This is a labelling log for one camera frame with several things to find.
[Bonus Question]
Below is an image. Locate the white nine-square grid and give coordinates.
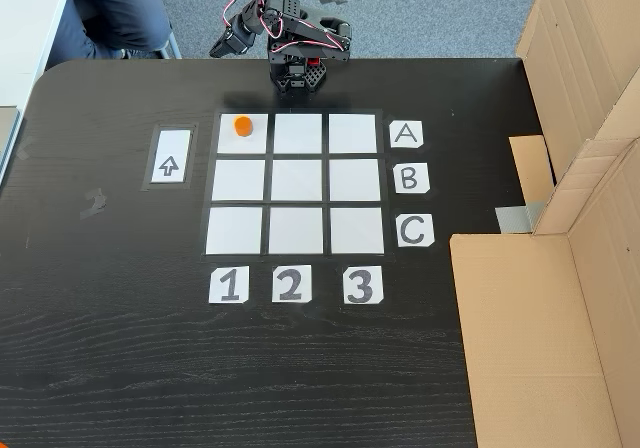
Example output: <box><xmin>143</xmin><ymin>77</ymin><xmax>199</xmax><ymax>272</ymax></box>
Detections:
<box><xmin>199</xmin><ymin>108</ymin><xmax>396</xmax><ymax>258</ymax></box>

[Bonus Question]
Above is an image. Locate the grey metal leg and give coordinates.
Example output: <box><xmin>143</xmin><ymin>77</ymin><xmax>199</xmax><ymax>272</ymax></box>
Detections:
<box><xmin>160</xmin><ymin>26</ymin><xmax>183</xmax><ymax>60</ymax></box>

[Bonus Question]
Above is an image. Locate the person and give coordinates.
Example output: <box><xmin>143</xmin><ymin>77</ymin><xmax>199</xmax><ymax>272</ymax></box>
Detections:
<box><xmin>47</xmin><ymin>0</ymin><xmax>174</xmax><ymax>60</ymax></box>

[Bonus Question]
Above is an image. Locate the white arrow paper sheet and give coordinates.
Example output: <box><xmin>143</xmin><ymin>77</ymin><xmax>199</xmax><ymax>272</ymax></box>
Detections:
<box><xmin>149</xmin><ymin>129</ymin><xmax>192</xmax><ymax>184</ymax></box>

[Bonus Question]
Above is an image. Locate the paper sheet letter A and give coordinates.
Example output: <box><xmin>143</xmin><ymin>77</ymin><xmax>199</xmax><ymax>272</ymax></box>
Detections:
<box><xmin>389</xmin><ymin>120</ymin><xmax>425</xmax><ymax>149</ymax></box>

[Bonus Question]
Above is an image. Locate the white side table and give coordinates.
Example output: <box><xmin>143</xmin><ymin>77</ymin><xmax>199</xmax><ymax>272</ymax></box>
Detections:
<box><xmin>0</xmin><ymin>0</ymin><xmax>76</xmax><ymax>114</ymax></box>

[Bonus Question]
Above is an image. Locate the paper sheet letter B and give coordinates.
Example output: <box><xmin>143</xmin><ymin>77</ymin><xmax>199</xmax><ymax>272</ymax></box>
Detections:
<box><xmin>393</xmin><ymin>162</ymin><xmax>431</xmax><ymax>194</ymax></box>

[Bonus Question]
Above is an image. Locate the paper sheet number 1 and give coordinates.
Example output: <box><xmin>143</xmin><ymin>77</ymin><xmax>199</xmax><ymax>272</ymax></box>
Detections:
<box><xmin>208</xmin><ymin>266</ymin><xmax>250</xmax><ymax>304</ymax></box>

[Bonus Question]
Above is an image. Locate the paper sheet number 2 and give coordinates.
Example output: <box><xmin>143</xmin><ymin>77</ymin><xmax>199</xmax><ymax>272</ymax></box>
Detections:
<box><xmin>271</xmin><ymin>264</ymin><xmax>313</xmax><ymax>303</ymax></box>

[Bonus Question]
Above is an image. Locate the paper sheet letter C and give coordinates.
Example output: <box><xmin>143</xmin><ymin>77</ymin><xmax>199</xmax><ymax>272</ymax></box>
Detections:
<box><xmin>397</xmin><ymin>213</ymin><xmax>435</xmax><ymax>248</ymax></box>

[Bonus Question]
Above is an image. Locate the paper sheet number 3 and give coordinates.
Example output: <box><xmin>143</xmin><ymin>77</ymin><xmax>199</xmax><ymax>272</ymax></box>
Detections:
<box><xmin>342</xmin><ymin>266</ymin><xmax>385</xmax><ymax>305</ymax></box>

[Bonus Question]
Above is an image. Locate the grey tape strip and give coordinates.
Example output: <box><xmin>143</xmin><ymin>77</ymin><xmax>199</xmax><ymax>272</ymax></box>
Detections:
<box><xmin>495</xmin><ymin>201</ymin><xmax>546</xmax><ymax>234</ymax></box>

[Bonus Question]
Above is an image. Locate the brown cardboard sheet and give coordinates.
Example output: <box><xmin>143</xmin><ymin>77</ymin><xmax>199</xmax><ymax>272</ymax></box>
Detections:
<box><xmin>508</xmin><ymin>0</ymin><xmax>640</xmax><ymax>204</ymax></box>
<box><xmin>449</xmin><ymin>137</ymin><xmax>640</xmax><ymax>448</ymax></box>

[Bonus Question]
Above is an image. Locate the red white servo cable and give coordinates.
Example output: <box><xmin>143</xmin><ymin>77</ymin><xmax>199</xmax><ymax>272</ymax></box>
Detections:
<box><xmin>221</xmin><ymin>0</ymin><xmax>282</xmax><ymax>40</ymax></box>

